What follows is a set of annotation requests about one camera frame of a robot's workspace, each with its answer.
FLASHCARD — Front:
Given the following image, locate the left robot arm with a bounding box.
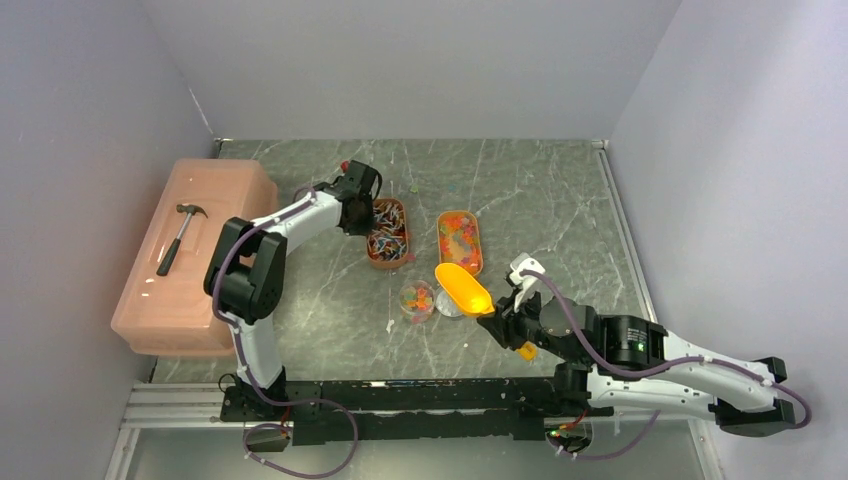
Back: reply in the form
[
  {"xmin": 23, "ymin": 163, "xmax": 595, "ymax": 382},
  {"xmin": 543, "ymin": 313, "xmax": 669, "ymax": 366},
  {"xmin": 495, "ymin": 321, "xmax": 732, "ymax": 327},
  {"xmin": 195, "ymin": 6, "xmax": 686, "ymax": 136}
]
[{"xmin": 203, "ymin": 160, "xmax": 383, "ymax": 420}]

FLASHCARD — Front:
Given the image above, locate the pink plastic storage box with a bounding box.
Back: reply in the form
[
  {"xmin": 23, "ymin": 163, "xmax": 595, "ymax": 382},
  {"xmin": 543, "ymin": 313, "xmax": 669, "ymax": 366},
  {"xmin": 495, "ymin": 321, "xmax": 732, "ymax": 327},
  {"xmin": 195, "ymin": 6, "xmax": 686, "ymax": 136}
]
[{"xmin": 111, "ymin": 158, "xmax": 278, "ymax": 357}]

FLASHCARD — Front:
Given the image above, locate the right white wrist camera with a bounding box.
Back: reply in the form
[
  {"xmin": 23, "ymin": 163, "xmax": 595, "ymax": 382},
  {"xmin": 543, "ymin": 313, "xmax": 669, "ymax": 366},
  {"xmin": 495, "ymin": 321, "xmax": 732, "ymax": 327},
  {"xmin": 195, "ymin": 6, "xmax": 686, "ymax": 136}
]
[{"xmin": 506, "ymin": 252, "xmax": 546, "ymax": 312}]

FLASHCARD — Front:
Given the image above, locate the black hammer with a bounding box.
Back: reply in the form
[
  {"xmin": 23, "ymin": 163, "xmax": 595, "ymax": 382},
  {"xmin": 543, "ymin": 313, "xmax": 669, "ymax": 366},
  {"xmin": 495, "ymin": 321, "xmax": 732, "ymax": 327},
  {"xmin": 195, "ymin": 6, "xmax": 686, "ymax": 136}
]
[{"xmin": 156, "ymin": 204, "xmax": 208, "ymax": 277}]

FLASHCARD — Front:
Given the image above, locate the black base frame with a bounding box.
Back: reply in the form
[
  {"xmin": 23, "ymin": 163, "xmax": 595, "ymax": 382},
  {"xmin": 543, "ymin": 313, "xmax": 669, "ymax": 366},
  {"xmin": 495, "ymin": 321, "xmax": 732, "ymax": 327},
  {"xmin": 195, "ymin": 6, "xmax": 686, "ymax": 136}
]
[{"xmin": 220, "ymin": 370, "xmax": 614, "ymax": 446}]

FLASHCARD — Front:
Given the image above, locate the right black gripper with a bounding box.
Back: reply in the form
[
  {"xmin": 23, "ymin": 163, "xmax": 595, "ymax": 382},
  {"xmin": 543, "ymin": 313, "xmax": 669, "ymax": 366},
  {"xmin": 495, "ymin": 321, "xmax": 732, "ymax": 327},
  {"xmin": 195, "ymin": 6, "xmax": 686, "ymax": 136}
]
[{"xmin": 476, "ymin": 284, "xmax": 587, "ymax": 367}]

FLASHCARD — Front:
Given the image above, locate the clear plastic jar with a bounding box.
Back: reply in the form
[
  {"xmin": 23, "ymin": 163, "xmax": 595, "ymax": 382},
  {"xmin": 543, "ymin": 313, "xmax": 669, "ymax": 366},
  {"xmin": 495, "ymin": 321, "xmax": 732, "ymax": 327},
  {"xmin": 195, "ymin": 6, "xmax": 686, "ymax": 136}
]
[{"xmin": 399, "ymin": 280, "xmax": 435, "ymax": 324}]

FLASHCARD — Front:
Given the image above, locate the purple cable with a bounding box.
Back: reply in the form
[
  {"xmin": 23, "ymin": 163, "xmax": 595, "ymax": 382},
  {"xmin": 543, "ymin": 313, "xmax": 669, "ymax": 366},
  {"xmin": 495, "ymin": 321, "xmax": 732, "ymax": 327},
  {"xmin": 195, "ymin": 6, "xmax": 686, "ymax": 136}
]
[
  {"xmin": 210, "ymin": 188, "xmax": 362, "ymax": 480},
  {"xmin": 519, "ymin": 268, "xmax": 813, "ymax": 463}
]

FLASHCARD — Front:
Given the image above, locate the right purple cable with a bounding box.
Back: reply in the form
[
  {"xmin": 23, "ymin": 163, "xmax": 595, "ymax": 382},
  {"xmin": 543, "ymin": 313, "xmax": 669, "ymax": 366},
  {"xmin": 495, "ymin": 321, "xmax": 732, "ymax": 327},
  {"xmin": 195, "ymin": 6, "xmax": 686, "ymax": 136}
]
[{"xmin": 519, "ymin": 268, "xmax": 813, "ymax": 463}]

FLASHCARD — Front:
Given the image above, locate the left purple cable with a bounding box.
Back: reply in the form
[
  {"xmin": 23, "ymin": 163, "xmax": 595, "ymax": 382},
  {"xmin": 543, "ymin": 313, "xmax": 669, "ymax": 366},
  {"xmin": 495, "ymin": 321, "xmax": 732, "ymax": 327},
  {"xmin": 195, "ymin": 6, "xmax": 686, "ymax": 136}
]
[{"xmin": 210, "ymin": 188, "xmax": 362, "ymax": 480}]

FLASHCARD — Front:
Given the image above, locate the tray of gummy candies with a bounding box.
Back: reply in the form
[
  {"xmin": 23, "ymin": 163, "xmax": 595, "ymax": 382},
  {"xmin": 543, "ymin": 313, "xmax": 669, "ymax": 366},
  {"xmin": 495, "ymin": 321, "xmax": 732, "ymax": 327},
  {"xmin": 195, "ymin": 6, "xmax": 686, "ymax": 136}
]
[{"xmin": 437, "ymin": 210, "xmax": 484, "ymax": 277}]

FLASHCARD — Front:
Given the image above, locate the aluminium table rail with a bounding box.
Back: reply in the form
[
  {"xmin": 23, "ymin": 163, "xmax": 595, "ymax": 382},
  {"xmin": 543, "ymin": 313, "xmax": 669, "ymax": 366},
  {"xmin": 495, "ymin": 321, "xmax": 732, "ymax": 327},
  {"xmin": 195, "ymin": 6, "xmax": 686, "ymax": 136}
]
[{"xmin": 591, "ymin": 140, "xmax": 725, "ymax": 479}]

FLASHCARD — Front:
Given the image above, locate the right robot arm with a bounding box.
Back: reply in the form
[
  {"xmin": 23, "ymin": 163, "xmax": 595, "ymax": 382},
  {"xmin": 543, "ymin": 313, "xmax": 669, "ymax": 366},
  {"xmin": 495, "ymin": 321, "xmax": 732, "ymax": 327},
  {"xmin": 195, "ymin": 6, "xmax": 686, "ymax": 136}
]
[{"xmin": 470, "ymin": 293, "xmax": 799, "ymax": 438}]

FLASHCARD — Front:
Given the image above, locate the orange plastic scoop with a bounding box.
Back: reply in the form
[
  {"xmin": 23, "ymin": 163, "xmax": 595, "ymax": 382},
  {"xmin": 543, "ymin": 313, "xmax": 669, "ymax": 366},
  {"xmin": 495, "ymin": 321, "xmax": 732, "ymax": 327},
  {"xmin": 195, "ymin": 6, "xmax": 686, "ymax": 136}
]
[{"xmin": 435, "ymin": 263, "xmax": 514, "ymax": 320}]

